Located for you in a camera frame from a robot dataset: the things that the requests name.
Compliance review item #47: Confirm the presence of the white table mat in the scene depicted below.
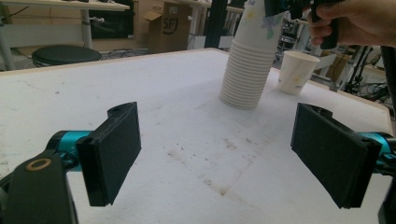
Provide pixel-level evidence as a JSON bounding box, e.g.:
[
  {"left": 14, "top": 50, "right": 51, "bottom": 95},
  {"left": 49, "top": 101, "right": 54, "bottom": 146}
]
[{"left": 0, "top": 49, "right": 394, "bottom": 224}]

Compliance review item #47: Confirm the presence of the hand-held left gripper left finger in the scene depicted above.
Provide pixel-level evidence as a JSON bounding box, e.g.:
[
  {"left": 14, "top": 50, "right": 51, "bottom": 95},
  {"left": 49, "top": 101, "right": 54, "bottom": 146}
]
[{"left": 57, "top": 101, "right": 142, "bottom": 207}]

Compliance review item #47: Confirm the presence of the desk with white legs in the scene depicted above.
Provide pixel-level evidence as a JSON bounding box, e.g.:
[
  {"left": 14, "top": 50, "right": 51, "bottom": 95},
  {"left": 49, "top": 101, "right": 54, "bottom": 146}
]
[{"left": 0, "top": 0, "right": 131, "bottom": 72}]

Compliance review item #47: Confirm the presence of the black metal frame post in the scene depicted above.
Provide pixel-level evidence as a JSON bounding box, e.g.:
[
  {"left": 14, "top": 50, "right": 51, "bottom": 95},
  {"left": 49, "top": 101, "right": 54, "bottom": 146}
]
[{"left": 203, "top": 0, "right": 231, "bottom": 49}]

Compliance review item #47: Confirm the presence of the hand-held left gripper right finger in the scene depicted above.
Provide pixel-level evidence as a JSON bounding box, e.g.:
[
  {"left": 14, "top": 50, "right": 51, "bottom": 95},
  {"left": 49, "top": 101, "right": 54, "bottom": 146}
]
[{"left": 290, "top": 102, "right": 394, "bottom": 210}]

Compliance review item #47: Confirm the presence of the cardboard box with dark logo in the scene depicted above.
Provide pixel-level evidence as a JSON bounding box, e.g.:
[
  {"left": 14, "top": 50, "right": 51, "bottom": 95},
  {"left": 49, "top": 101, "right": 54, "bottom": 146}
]
[{"left": 143, "top": 1, "right": 193, "bottom": 54}]

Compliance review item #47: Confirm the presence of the black round stool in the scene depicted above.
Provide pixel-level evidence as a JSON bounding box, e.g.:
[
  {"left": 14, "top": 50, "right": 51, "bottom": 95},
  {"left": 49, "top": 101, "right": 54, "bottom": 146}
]
[{"left": 31, "top": 45, "right": 104, "bottom": 68}]

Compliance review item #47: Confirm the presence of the stack of white paper cups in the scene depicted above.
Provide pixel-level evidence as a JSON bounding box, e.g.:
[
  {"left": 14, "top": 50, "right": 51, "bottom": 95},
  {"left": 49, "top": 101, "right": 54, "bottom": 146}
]
[{"left": 219, "top": 38, "right": 278, "bottom": 111}]

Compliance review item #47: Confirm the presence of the floral paper cup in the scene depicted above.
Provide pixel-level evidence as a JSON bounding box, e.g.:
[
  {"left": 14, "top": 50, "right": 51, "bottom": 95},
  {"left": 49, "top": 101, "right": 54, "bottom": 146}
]
[
  {"left": 233, "top": 0, "right": 285, "bottom": 53},
  {"left": 276, "top": 50, "right": 321, "bottom": 96}
]

